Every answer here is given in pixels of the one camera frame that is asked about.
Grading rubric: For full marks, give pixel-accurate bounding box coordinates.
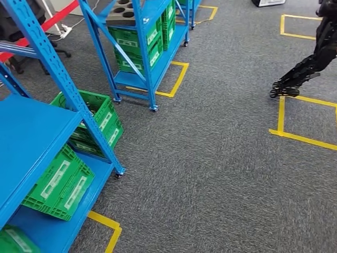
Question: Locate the blue metal shelf rack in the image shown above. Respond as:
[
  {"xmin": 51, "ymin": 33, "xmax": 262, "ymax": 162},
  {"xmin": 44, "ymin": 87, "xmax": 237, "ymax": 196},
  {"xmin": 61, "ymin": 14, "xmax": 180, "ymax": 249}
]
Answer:
[
  {"xmin": 78, "ymin": 0, "xmax": 191, "ymax": 112},
  {"xmin": 175, "ymin": 0, "xmax": 203, "ymax": 31},
  {"xmin": 0, "ymin": 0, "xmax": 127, "ymax": 253}
]

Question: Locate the green plastic crate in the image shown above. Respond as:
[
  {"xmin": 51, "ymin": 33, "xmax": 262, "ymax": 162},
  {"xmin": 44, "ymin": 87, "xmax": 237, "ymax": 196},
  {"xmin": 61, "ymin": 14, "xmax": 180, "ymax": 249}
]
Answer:
[
  {"xmin": 69, "ymin": 119, "xmax": 124, "ymax": 160},
  {"xmin": 20, "ymin": 144, "xmax": 84, "ymax": 213},
  {"xmin": 162, "ymin": 15, "xmax": 176, "ymax": 52},
  {"xmin": 50, "ymin": 90, "xmax": 124, "ymax": 140},
  {"xmin": 46, "ymin": 164, "xmax": 96, "ymax": 222},
  {"xmin": 108, "ymin": 15, "xmax": 163, "ymax": 59},
  {"xmin": 161, "ymin": 0, "xmax": 176, "ymax": 25},
  {"xmin": 0, "ymin": 225, "xmax": 41, "ymax": 253},
  {"xmin": 115, "ymin": 36, "xmax": 164, "ymax": 76}
]

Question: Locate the grey tray with holes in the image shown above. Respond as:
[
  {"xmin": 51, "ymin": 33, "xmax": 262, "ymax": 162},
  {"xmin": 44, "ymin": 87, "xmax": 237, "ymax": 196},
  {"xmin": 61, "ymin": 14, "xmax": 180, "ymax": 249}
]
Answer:
[{"xmin": 106, "ymin": 0, "xmax": 145, "ymax": 27}]

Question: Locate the white power strip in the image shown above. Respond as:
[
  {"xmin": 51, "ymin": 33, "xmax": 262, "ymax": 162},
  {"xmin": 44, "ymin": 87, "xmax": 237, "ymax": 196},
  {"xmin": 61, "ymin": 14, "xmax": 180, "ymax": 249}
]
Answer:
[{"xmin": 60, "ymin": 24, "xmax": 72, "ymax": 40}]

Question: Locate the white equipment case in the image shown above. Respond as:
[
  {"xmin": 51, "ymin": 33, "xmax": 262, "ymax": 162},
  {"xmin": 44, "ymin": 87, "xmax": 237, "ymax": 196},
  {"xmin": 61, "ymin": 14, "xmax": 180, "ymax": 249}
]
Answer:
[{"xmin": 251, "ymin": 0, "xmax": 287, "ymax": 8}]

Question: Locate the red barrier belt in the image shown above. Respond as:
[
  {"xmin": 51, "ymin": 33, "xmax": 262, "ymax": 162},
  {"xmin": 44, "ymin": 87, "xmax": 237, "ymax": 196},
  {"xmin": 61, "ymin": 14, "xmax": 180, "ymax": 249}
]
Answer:
[{"xmin": 0, "ymin": 0, "xmax": 79, "ymax": 64}]

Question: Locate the black office chair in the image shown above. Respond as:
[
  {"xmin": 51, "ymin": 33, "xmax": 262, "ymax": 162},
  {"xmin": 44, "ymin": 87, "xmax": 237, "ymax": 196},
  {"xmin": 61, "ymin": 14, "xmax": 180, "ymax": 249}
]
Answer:
[{"xmin": 0, "ymin": 0, "xmax": 72, "ymax": 76}]

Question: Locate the white cable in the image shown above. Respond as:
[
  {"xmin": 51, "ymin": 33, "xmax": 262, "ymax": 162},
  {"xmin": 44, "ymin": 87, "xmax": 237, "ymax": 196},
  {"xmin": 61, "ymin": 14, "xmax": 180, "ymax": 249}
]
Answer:
[{"xmin": 70, "ymin": 0, "xmax": 101, "ymax": 32}]

